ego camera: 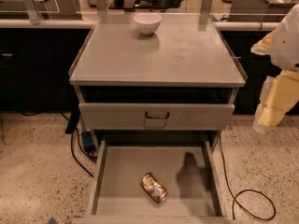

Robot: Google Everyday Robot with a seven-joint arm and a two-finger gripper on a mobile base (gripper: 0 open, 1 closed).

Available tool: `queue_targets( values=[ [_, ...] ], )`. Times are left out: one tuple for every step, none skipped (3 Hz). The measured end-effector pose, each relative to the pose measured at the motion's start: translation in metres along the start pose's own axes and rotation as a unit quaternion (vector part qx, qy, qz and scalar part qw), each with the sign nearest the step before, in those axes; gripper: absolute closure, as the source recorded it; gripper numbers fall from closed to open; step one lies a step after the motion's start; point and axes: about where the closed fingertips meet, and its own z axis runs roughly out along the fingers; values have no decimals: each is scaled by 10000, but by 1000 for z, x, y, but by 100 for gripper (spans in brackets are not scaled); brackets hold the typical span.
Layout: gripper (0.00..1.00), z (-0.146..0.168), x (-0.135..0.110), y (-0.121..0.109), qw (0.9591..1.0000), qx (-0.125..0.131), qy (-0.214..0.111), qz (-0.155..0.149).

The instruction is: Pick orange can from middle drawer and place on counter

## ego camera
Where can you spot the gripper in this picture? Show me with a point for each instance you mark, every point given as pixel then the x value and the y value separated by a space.
pixel 288 44

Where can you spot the orange crushed soda can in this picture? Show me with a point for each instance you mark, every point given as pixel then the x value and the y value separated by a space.
pixel 153 188

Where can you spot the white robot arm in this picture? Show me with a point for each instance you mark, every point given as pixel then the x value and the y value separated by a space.
pixel 282 44

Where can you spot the open middle drawer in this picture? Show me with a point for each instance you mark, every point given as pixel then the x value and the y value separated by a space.
pixel 165 184

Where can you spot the grey metal drawer cabinet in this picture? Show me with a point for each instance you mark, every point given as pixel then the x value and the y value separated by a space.
pixel 184 62

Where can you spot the closed top drawer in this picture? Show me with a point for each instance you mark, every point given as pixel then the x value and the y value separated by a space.
pixel 171 117

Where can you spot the white ceramic bowl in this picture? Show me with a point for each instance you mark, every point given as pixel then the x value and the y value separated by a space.
pixel 147 23

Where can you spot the blue power adapter box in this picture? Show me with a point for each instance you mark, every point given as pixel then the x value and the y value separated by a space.
pixel 87 142

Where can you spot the right metal bracket post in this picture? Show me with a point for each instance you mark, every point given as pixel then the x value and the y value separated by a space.
pixel 206 6

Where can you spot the left metal bracket post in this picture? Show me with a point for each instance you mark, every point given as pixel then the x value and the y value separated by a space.
pixel 33 13

